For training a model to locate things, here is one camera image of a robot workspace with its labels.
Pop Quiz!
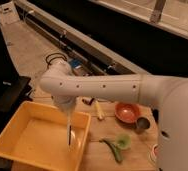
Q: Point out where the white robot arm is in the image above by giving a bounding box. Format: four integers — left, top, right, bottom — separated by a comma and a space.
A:
40, 60, 188, 171

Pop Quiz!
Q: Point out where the white bowl with orange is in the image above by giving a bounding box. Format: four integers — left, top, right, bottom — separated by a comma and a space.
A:
150, 144, 158, 163

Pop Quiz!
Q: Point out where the green plastic cup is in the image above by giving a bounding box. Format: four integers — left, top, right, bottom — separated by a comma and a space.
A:
115, 134, 131, 150

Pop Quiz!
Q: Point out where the white device on floor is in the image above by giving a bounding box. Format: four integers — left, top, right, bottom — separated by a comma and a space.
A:
0, 1, 20, 26

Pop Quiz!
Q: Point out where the green pepper toy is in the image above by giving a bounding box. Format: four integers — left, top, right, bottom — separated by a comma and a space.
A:
100, 139, 123, 163

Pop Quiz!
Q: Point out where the dark scrub brush block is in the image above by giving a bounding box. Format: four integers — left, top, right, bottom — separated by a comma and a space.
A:
82, 98, 95, 106

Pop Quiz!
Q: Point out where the yellow plastic tub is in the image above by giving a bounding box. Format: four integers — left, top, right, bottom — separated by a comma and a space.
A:
0, 101, 91, 171

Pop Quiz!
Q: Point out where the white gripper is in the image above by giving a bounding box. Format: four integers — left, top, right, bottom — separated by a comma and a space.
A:
52, 96, 76, 115

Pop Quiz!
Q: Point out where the blue power box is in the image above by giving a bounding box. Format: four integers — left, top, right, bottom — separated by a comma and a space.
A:
69, 59, 87, 76

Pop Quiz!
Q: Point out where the black side furniture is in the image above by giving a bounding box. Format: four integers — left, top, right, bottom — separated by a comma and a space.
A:
0, 3, 33, 149

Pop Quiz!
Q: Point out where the white dish brush black handle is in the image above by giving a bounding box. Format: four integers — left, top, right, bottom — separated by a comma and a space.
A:
67, 112, 71, 146

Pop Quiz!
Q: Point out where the yellow corn toy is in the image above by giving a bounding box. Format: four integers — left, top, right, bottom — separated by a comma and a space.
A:
95, 100, 104, 121

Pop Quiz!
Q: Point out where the small metal cup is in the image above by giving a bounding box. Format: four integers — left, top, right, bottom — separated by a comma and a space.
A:
136, 117, 150, 133

